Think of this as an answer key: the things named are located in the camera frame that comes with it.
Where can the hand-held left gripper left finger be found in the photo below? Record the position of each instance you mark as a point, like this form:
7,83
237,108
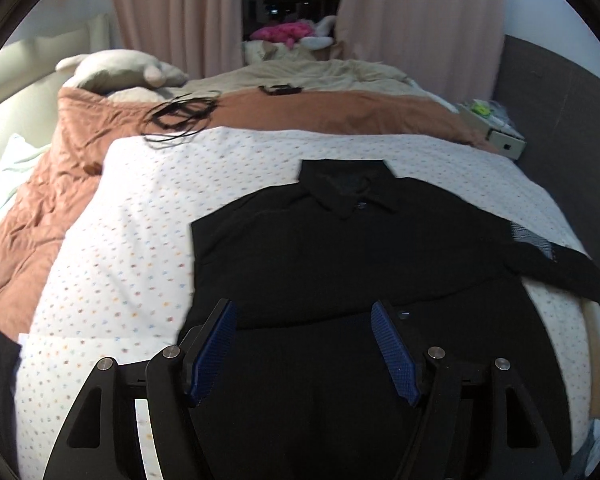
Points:
211,355

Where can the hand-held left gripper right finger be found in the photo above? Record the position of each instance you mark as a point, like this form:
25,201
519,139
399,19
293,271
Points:
395,355

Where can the black collared shirt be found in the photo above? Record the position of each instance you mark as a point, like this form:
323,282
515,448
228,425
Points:
330,260

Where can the white dotted blanket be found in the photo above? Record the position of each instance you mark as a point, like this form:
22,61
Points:
130,235

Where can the orange brown duvet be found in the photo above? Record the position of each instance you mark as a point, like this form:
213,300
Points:
45,200

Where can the white cardboard box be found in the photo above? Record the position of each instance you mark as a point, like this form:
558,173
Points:
502,140

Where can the mint green sheet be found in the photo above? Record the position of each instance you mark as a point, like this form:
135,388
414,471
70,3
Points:
10,170

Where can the grey upholstered panel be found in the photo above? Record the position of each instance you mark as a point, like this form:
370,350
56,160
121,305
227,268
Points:
560,125

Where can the beige duvet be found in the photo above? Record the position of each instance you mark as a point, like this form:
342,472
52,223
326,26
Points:
330,77

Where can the cream plush toy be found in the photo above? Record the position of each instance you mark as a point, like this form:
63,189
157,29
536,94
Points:
115,67

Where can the pink plush toy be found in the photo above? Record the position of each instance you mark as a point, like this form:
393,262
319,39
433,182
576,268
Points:
280,32

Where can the cream leather headboard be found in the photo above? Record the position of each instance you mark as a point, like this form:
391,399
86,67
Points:
20,85

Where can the white plush toy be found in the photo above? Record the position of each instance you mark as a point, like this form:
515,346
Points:
320,32

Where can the pink curtain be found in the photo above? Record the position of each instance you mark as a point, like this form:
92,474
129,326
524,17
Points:
180,10
420,15

